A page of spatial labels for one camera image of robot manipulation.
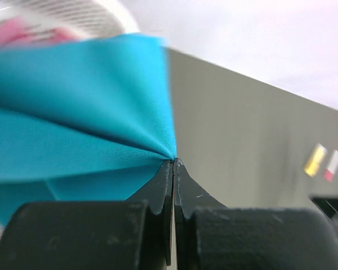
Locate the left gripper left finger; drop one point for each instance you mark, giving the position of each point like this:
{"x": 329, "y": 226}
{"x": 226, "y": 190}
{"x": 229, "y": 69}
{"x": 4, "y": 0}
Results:
{"x": 130, "y": 234}

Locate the pink t shirt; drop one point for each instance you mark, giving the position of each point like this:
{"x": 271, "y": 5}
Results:
{"x": 15, "y": 32}

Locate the teal t shirt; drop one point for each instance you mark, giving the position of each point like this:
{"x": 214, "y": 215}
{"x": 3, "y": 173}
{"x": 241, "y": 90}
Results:
{"x": 87, "y": 120}

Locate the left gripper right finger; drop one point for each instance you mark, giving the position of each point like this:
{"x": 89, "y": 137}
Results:
{"x": 210, "y": 235}

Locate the yellow highlighter marker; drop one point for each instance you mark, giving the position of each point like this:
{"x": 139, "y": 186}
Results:
{"x": 314, "y": 162}

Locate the white laundry basket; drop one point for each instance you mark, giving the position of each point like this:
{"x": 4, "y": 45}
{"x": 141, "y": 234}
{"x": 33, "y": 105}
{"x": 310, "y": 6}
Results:
{"x": 83, "y": 18}

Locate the pink white marker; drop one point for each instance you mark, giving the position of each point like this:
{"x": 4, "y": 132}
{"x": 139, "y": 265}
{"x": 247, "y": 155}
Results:
{"x": 331, "y": 167}

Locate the black board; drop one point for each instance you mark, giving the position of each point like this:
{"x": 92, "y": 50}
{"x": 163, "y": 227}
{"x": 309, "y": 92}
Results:
{"x": 327, "y": 205}

